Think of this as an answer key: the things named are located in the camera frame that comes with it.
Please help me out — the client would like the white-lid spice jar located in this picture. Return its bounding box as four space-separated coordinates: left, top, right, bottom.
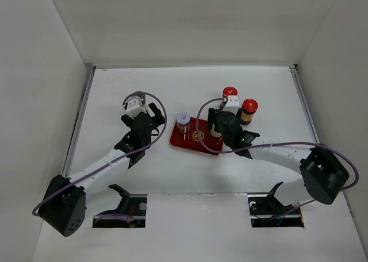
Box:
176 111 191 134

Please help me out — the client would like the red-lid orange sauce jar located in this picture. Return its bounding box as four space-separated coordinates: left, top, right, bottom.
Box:
240 98 258 125

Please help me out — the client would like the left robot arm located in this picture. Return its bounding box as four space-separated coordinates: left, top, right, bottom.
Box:
32 109 167 237

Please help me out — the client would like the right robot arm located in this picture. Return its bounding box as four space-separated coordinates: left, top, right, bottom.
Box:
207 105 349 214

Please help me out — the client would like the red-lid dark sauce jar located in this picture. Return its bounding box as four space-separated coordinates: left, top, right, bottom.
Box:
220 86 238 109

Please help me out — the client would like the red rectangular tray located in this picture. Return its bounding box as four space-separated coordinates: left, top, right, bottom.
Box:
170 117 224 156

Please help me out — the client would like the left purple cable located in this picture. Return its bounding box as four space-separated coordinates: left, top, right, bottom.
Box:
32 91 168 216

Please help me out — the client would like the purple cable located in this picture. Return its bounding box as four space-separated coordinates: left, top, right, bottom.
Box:
195 98 360 219
32 91 168 216

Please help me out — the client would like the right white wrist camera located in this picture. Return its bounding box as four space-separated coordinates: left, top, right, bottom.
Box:
222 95 240 114

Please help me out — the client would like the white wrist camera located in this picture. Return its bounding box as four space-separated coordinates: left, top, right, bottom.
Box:
222 95 240 114
125 99 148 119

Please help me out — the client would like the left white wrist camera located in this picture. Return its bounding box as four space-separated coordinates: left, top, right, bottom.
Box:
125 99 148 119

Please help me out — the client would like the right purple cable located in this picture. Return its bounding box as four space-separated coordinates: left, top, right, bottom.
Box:
195 98 360 219

